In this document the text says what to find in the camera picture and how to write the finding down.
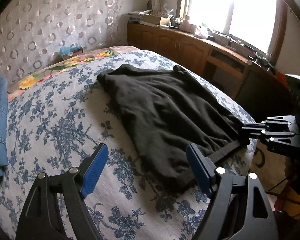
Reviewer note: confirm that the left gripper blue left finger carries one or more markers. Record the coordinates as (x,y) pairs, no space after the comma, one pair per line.
(41,218)

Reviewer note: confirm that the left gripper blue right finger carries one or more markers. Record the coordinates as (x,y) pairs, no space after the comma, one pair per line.
(239,207)

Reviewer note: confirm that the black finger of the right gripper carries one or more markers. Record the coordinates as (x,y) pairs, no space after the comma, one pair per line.
(283,143)
(275,124)

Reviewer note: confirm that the black pants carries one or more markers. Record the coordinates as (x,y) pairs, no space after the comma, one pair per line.
(163,112)

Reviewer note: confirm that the long wooden cabinet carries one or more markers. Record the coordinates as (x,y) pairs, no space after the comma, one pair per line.
(232,73)

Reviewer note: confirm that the bright window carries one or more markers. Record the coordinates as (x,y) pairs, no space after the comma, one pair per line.
(259,24)

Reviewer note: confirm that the blue floral bedspread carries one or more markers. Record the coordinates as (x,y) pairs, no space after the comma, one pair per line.
(55,124)

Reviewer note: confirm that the white bottle on cabinet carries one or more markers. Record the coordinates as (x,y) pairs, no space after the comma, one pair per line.
(185,25)

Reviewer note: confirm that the colourful flower blanket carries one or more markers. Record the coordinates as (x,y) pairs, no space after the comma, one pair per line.
(57,68)

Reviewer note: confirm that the cardboard box on cabinet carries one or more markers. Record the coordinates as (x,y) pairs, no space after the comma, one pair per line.
(156,20)

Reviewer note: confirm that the cardboard box with blue cloth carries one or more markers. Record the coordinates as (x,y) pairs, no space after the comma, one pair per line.
(68,52)

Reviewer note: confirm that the circle patterned curtain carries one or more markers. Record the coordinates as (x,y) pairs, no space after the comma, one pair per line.
(33,32)

